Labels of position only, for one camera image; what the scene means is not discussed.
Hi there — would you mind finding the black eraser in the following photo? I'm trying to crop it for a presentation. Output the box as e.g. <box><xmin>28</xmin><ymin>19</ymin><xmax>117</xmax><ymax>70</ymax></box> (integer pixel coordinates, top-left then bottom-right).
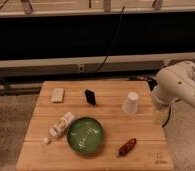
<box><xmin>84</xmin><ymin>90</ymin><xmax>96</xmax><ymax>105</ymax></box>

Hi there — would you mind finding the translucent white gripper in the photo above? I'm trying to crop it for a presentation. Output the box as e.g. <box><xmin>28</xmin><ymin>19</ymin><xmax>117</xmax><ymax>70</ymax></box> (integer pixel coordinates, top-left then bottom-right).
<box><xmin>153</xmin><ymin>108</ymin><xmax>168</xmax><ymax>125</ymax></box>

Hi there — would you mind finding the white rectangular sponge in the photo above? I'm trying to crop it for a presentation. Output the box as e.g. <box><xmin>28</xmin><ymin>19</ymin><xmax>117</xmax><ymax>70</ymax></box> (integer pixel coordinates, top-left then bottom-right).
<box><xmin>51</xmin><ymin>88</ymin><xmax>64</xmax><ymax>103</ymax></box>

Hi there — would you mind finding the green glass bowl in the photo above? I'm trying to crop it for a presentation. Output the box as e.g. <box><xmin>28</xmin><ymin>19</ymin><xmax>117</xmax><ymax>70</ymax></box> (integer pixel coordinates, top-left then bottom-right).
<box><xmin>67</xmin><ymin>117</ymin><xmax>103</xmax><ymax>154</ymax></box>

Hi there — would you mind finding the white plastic bottle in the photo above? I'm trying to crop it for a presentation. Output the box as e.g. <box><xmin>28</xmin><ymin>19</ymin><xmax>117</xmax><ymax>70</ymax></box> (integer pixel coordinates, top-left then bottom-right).
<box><xmin>43</xmin><ymin>112</ymin><xmax>75</xmax><ymax>144</ymax></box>

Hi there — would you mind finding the red chili pepper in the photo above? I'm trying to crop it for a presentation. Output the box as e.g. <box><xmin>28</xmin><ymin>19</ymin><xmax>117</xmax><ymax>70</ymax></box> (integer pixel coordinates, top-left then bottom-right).
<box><xmin>118</xmin><ymin>138</ymin><xmax>137</xmax><ymax>156</ymax></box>

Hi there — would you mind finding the black cable by table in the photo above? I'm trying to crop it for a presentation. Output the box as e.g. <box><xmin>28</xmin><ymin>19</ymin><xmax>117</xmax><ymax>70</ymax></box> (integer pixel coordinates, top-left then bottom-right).
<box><xmin>141</xmin><ymin>75</ymin><xmax>182</xmax><ymax>128</ymax></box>

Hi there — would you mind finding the black hanging cable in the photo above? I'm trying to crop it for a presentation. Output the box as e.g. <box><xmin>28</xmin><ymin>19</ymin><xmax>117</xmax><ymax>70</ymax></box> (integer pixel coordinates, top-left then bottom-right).
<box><xmin>93</xmin><ymin>5</ymin><xmax>126</xmax><ymax>74</ymax></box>

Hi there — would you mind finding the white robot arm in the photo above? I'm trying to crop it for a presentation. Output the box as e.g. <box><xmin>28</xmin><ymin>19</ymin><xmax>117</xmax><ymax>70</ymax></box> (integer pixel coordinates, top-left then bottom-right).
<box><xmin>151</xmin><ymin>61</ymin><xmax>195</xmax><ymax>125</ymax></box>

